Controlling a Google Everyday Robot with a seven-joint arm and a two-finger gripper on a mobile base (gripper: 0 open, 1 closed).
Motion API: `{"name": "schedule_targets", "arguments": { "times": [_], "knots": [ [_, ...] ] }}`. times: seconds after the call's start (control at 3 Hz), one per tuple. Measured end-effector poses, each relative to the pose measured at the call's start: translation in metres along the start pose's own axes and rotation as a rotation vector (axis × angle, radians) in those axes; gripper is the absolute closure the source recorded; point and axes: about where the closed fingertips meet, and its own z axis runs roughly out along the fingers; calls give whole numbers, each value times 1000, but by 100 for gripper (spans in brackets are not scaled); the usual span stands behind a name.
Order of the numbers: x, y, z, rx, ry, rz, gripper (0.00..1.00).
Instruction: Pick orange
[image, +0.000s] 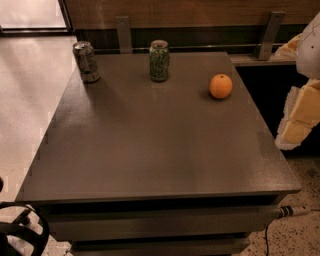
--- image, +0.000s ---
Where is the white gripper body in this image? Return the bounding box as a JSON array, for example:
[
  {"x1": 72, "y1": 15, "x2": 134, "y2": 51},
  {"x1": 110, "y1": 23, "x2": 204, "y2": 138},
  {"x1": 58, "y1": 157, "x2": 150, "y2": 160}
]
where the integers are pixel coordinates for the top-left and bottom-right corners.
[{"x1": 296, "y1": 12, "x2": 320, "y2": 80}]

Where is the right metal wall bracket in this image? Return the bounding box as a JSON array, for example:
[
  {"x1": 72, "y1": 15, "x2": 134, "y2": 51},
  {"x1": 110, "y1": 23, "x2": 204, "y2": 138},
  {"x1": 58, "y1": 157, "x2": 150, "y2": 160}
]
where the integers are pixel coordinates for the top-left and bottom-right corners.
[{"x1": 256, "y1": 11, "x2": 285, "y2": 61}]

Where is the left metal wall bracket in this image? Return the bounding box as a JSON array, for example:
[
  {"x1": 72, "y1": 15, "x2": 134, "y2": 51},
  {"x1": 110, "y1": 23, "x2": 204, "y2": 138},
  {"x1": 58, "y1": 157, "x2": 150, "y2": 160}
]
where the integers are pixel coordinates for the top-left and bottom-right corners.
[{"x1": 116, "y1": 16, "x2": 133, "y2": 54}]

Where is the metal rail on wall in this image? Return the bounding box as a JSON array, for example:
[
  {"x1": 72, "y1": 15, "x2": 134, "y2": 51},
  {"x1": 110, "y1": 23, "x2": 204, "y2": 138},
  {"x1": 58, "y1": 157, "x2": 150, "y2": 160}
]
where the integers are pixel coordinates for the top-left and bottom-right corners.
[{"x1": 95, "y1": 43, "x2": 283, "y2": 55}]

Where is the metal wall bracket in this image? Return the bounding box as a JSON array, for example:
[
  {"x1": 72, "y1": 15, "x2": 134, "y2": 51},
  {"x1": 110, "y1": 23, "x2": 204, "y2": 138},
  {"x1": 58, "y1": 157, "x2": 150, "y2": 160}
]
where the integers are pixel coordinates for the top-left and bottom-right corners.
[
  {"x1": 116, "y1": 16, "x2": 133, "y2": 54},
  {"x1": 256, "y1": 11, "x2": 285, "y2": 61}
]

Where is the grey drawer cabinet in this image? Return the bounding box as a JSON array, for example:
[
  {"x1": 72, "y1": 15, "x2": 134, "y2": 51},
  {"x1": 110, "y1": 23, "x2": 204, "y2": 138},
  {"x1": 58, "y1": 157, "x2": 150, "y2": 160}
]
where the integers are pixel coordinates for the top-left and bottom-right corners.
[{"x1": 18, "y1": 53, "x2": 300, "y2": 256}]

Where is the silver soda can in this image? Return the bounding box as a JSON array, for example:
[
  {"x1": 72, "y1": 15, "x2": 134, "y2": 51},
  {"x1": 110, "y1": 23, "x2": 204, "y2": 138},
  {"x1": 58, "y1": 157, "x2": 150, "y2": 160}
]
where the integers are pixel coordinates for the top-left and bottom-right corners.
[{"x1": 72, "y1": 41, "x2": 100, "y2": 83}]

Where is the black and white cable plug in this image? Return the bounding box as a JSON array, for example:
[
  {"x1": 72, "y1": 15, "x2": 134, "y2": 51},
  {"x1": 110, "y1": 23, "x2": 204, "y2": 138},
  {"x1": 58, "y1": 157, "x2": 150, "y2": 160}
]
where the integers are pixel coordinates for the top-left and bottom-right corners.
[{"x1": 279, "y1": 206, "x2": 311, "y2": 218}]

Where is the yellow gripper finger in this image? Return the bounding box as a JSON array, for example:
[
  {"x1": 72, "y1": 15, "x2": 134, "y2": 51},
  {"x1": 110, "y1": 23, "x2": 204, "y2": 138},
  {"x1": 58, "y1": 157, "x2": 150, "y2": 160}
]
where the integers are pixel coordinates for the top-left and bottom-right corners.
[
  {"x1": 275, "y1": 79, "x2": 320, "y2": 150},
  {"x1": 275, "y1": 34, "x2": 301, "y2": 59}
]

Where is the orange fruit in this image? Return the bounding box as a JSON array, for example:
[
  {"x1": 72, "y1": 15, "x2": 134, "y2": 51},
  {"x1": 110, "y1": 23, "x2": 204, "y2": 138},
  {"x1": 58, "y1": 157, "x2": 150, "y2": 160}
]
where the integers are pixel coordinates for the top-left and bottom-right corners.
[{"x1": 209, "y1": 74, "x2": 233, "y2": 99}]

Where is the black chair base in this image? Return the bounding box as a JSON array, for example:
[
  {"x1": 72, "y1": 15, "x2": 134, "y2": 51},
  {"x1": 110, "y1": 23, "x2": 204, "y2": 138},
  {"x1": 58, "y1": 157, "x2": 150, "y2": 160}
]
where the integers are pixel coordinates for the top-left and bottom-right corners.
[{"x1": 0, "y1": 202, "x2": 50, "y2": 256}]

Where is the green soda can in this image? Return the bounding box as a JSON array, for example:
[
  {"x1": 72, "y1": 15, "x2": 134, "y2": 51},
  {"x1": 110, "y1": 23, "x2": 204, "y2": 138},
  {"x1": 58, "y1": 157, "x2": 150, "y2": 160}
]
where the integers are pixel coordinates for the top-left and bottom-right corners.
[{"x1": 149, "y1": 40, "x2": 170, "y2": 82}]

